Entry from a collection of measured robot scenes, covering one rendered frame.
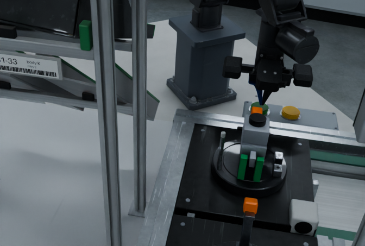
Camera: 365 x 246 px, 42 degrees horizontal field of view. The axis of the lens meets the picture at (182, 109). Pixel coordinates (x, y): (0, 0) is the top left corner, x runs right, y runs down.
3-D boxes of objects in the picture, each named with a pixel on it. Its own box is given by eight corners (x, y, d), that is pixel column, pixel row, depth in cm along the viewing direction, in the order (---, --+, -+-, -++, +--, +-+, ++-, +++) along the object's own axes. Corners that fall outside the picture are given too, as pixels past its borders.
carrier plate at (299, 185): (194, 131, 101) (194, 123, 100) (307, 147, 98) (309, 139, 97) (174, 214, 82) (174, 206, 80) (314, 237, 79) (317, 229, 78)
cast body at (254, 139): (241, 136, 88) (246, 105, 84) (264, 139, 88) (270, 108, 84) (238, 165, 82) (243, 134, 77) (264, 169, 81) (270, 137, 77)
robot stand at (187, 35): (210, 73, 138) (216, 9, 126) (237, 99, 128) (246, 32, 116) (165, 83, 132) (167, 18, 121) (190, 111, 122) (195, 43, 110)
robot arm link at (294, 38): (259, -13, 89) (300, 10, 81) (293, -19, 92) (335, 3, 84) (251, 41, 96) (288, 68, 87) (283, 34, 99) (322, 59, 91)
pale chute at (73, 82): (96, 106, 100) (102, 86, 101) (153, 121, 97) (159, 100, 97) (29, 70, 73) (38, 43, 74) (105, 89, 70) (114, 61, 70)
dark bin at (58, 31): (87, 24, 87) (93, -17, 85) (153, 38, 84) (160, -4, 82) (-15, 18, 60) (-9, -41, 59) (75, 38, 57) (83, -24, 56)
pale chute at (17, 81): (29, 97, 102) (36, 77, 102) (83, 111, 98) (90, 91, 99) (-62, 58, 75) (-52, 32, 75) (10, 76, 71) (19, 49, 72)
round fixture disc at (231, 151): (215, 142, 95) (216, 133, 94) (285, 151, 94) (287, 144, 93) (207, 190, 84) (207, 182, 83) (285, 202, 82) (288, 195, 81)
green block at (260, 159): (253, 176, 84) (257, 156, 82) (259, 177, 84) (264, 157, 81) (252, 181, 84) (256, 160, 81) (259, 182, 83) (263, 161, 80)
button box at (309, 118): (241, 120, 113) (244, 99, 110) (329, 132, 111) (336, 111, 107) (239, 138, 108) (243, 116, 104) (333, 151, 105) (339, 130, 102)
